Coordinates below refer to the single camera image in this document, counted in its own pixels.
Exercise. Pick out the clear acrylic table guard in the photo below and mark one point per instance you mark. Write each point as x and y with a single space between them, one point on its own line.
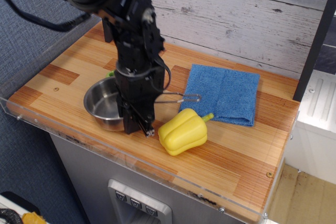
229 178

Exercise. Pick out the stainless steel pan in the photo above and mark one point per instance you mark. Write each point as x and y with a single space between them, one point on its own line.
101 102

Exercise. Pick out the grey cabinet with dispenser panel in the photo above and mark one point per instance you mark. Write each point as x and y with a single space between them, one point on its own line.
113 193

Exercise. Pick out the black vertical post right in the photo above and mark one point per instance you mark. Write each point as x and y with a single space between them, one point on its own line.
323 27

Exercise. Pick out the white toy sink counter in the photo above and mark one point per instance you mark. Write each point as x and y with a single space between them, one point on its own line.
311 147

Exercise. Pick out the blue folded towel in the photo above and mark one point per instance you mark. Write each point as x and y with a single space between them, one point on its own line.
230 95

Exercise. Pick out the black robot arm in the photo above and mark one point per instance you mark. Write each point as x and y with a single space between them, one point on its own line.
140 71

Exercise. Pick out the yellow toy bell pepper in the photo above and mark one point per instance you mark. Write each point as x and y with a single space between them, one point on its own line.
185 131

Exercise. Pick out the black vertical post left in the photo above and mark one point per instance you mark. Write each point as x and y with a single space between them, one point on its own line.
108 30

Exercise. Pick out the green handled grey spatula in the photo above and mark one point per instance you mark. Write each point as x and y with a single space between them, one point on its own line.
110 74

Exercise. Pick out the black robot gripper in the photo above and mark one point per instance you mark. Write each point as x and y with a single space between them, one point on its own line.
138 92

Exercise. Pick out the black vertical post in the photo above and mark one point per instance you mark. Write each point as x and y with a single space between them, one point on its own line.
323 27
108 30

